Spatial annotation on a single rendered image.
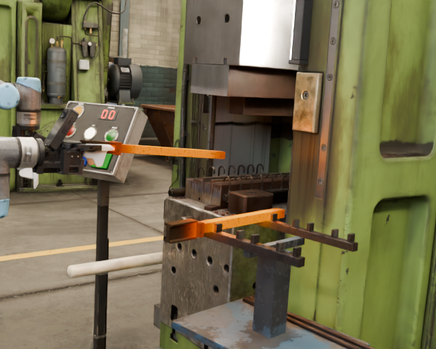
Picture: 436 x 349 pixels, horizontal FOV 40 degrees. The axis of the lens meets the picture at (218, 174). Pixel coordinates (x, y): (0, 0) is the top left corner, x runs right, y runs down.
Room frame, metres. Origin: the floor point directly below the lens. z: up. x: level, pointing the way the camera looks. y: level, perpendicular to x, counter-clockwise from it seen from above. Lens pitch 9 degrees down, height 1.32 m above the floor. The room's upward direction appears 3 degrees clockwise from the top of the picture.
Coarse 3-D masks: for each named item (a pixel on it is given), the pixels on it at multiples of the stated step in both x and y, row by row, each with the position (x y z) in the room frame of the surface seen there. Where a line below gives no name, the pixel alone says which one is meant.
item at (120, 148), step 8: (112, 144) 1.57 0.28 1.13; (120, 144) 1.58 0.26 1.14; (112, 152) 1.57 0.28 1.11; (120, 152) 1.58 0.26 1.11; (128, 152) 1.60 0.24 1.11; (136, 152) 1.62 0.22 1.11; (144, 152) 1.63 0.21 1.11; (152, 152) 1.65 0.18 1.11; (160, 152) 1.66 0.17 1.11; (168, 152) 1.68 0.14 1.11; (176, 152) 1.70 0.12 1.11; (184, 152) 1.71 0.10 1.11; (192, 152) 1.73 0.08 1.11; (200, 152) 1.75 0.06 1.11; (208, 152) 1.77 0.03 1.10; (216, 152) 1.79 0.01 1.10; (224, 152) 1.80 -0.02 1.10
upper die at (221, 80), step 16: (192, 64) 2.02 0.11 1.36; (208, 64) 1.95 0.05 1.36; (192, 80) 2.01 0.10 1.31; (208, 80) 1.94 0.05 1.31; (224, 80) 1.87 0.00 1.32; (240, 80) 1.89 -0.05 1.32; (256, 80) 1.93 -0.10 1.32; (272, 80) 1.97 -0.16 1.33; (288, 80) 2.02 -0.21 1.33; (240, 96) 1.89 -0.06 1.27; (256, 96) 1.93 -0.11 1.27; (272, 96) 1.97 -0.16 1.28; (288, 96) 2.02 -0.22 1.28
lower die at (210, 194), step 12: (192, 180) 1.99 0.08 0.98; (204, 180) 1.93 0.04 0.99; (216, 180) 1.91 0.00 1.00; (228, 180) 1.94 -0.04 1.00; (264, 180) 2.01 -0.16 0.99; (276, 180) 2.02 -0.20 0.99; (288, 180) 2.04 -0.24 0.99; (192, 192) 1.98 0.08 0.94; (204, 192) 1.93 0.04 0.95; (216, 192) 1.88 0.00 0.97; (216, 204) 1.88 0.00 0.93
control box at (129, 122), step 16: (96, 112) 2.31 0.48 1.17; (112, 112) 2.27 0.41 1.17; (128, 112) 2.25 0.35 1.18; (80, 128) 2.30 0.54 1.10; (96, 128) 2.26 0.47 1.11; (112, 128) 2.23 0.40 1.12; (128, 128) 2.21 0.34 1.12; (128, 144) 2.20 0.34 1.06; (112, 160) 2.15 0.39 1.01; (128, 160) 2.20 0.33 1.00; (80, 176) 2.27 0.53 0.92; (96, 176) 2.20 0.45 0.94; (112, 176) 2.13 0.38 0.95
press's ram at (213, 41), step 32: (192, 0) 2.03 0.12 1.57; (224, 0) 1.89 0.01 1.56; (256, 0) 1.85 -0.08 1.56; (288, 0) 1.93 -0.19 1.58; (192, 32) 2.02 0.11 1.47; (224, 32) 1.89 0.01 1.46; (256, 32) 1.86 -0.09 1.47; (288, 32) 1.94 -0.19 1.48; (224, 64) 1.89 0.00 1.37; (256, 64) 1.86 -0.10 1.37; (288, 64) 1.94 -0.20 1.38
